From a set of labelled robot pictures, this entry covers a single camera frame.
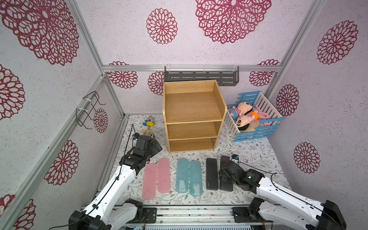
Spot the black pencil case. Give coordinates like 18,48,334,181
219,155,233,192
206,158,219,191

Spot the pink pencil case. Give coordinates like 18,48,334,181
157,158,171,194
142,163,157,200

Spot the teal pencil case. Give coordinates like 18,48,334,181
189,161,203,197
175,158,189,193

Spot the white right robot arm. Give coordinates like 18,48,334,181
219,158,347,230

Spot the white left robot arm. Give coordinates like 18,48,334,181
68,135,163,230

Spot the wooden three-tier shelf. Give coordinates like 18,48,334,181
163,80,227,152

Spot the yellow blue toy figure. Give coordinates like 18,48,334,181
143,116,155,129

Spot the plush doll lower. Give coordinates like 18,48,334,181
235,112,259,131

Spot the plush doll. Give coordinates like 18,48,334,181
235,112,259,131
230,102,253,120

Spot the blue white toy crib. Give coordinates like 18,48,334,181
225,91,285,142

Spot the pink plush toy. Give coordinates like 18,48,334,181
253,106,271,121

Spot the plush doll upper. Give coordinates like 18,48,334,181
230,102,253,120

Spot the black wire wall rack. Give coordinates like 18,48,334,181
75,91,105,130

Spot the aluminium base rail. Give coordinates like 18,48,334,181
122,205,276,230

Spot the grey wall-mounted rack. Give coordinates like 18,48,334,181
164,67,239,86

